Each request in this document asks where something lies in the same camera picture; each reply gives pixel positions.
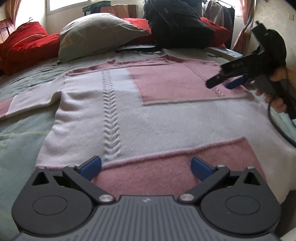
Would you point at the red pillow at headboard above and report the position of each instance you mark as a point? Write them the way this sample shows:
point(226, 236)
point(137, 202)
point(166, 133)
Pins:
point(27, 46)

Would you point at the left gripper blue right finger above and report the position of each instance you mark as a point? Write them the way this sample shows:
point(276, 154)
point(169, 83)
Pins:
point(211, 179)

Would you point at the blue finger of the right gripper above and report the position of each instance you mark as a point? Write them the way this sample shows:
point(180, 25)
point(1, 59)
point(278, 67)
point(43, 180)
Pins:
point(236, 83)
point(215, 80)

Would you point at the hanging clothes on rack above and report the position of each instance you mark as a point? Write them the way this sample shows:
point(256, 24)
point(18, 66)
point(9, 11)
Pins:
point(220, 15)

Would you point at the paperback book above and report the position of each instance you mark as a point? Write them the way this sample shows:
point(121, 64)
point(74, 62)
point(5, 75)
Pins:
point(224, 53)

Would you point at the person's right hand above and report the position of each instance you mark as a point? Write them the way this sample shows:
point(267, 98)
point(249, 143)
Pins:
point(278, 90)

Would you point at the grey pillow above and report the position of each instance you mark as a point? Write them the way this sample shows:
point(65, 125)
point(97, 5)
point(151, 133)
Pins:
point(94, 34)

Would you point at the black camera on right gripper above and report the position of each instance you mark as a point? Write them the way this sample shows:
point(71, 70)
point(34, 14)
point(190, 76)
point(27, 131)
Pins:
point(260, 32)

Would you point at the green plaid bed blanket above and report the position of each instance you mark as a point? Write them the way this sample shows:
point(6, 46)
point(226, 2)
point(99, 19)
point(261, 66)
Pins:
point(23, 135)

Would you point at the pink curtain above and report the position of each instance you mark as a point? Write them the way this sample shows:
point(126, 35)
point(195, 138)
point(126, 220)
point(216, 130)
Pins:
point(11, 8)
point(247, 12)

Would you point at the right pink curtain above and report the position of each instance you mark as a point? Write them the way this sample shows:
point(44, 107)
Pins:
point(247, 12)

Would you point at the pink and white sweater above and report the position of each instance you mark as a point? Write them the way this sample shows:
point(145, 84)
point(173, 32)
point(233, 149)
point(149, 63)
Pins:
point(144, 108)

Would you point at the red quilt behind backpack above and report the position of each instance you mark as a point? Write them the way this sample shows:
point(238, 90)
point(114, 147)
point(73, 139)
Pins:
point(222, 35)

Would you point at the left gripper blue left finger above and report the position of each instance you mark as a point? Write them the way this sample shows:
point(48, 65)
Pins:
point(81, 176)

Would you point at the left pink curtain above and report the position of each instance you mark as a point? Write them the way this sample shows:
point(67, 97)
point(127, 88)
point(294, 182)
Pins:
point(11, 8)

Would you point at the black backpack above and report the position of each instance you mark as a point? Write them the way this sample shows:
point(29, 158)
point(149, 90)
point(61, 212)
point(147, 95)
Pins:
point(174, 25)

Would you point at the wooden headboard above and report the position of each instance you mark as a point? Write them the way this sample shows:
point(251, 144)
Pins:
point(6, 28)

